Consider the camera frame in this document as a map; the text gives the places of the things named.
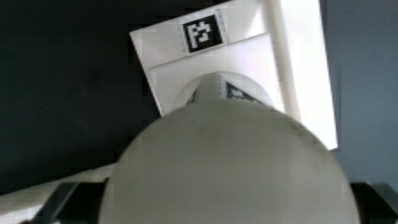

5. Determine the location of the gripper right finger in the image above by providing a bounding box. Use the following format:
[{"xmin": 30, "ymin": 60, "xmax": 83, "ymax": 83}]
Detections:
[{"xmin": 349, "ymin": 182, "xmax": 398, "ymax": 224}]

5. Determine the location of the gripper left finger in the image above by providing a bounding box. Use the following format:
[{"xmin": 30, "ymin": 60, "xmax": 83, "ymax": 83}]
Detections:
[{"xmin": 28, "ymin": 180, "xmax": 108, "ymax": 224}]

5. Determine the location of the white lamp bulb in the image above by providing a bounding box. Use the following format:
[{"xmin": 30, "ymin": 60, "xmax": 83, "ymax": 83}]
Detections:
[{"xmin": 99, "ymin": 72, "xmax": 360, "ymax": 224}]

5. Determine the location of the white lamp base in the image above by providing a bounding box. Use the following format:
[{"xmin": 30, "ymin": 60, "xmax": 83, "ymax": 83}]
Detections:
[{"xmin": 129, "ymin": 0, "xmax": 284, "ymax": 113}]

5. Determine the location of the white front wall bar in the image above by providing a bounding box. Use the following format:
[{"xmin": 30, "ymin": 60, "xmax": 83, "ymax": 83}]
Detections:
[{"xmin": 0, "ymin": 165, "xmax": 113, "ymax": 224}]

